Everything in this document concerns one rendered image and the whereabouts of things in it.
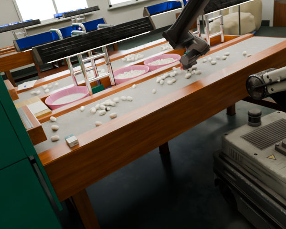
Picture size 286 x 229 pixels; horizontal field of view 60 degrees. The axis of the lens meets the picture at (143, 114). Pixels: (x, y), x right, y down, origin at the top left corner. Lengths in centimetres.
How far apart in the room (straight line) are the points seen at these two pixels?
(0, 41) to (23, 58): 232
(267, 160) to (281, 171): 8
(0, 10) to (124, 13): 284
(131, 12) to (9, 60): 403
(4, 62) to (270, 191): 347
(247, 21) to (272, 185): 346
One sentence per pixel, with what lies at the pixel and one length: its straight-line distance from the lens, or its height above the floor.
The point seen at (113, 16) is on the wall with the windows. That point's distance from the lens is 684.
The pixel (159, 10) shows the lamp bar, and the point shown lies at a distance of 211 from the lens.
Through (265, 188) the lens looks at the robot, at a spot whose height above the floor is 36.
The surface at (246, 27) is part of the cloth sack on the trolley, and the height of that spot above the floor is 40.
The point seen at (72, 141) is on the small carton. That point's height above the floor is 78.
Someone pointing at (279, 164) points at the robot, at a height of 47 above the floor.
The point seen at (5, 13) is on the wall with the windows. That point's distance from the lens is 619.
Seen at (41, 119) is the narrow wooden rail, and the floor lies 76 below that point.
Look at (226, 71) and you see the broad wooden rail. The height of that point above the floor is 77.
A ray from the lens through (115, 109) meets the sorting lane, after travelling 125.
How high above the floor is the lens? 125
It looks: 27 degrees down
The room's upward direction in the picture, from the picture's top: 12 degrees counter-clockwise
